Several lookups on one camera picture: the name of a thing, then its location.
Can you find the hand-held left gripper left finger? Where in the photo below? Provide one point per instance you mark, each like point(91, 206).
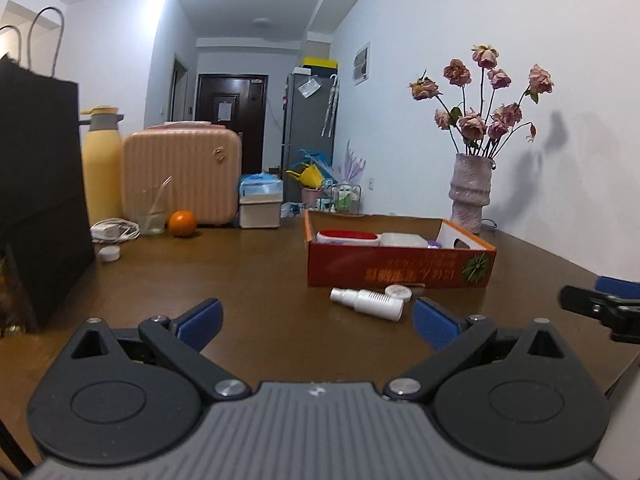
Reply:
point(202, 322)

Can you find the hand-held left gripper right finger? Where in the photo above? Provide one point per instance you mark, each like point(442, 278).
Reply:
point(435, 322)

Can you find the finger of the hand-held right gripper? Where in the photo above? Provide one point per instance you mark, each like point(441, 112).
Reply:
point(617, 285)
point(582, 297)

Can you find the white screw cap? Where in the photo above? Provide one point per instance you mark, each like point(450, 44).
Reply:
point(398, 291)

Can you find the small white spray bottle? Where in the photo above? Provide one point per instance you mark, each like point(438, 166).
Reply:
point(372, 302)

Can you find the red cardboard box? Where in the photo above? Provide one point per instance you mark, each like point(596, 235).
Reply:
point(390, 270)

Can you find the large white plastic bottle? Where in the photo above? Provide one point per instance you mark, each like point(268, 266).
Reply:
point(402, 240)

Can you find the orange fruit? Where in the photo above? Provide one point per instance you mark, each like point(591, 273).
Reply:
point(181, 223)

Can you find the clear drinking glass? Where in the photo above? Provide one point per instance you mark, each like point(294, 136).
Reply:
point(152, 220)

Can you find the small white round container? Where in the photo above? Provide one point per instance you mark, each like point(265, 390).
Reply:
point(109, 254)

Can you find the white storage box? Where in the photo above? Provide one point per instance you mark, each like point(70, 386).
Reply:
point(260, 215)

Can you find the red and white container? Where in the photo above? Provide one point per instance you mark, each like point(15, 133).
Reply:
point(345, 236)

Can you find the pink textured vase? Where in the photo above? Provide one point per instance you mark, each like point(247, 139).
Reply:
point(467, 195)

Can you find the blue tissue pack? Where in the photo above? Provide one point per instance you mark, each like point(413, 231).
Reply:
point(260, 185)

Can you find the pink ribbed suitcase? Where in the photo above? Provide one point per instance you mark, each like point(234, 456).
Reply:
point(175, 175)

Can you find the pink flower pot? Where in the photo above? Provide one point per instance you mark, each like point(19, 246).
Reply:
point(310, 196)

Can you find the yellow thermos jug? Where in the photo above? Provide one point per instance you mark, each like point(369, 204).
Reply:
point(102, 175)

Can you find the purple decorative plant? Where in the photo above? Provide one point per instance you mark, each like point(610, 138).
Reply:
point(350, 165)

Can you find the yellow watering can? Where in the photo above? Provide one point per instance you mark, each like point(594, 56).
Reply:
point(310, 176)

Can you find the blue plastic item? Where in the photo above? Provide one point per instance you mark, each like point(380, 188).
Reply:
point(312, 156)

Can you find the dried pink roses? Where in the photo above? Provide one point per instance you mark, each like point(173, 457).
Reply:
point(472, 125)

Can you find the dark entrance door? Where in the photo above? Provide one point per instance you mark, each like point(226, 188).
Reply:
point(250, 125)

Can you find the white door notice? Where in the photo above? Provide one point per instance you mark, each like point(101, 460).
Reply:
point(225, 112)

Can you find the black paper bag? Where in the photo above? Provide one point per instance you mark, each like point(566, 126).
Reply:
point(40, 185)

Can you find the grey refrigerator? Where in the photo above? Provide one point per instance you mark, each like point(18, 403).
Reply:
point(305, 125)

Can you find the wooden side door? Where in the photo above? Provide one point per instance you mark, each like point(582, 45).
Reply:
point(180, 90)

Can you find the hanging folded umbrella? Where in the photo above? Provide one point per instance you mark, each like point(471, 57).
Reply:
point(330, 105)

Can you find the clear plastic pouch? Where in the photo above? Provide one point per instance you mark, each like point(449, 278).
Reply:
point(309, 87)

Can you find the yellow and black box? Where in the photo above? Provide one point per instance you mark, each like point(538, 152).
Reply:
point(320, 65)

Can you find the round ceiling lamp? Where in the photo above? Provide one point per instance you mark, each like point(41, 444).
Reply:
point(261, 22)

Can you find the wall picture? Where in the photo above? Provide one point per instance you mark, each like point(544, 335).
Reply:
point(361, 62)

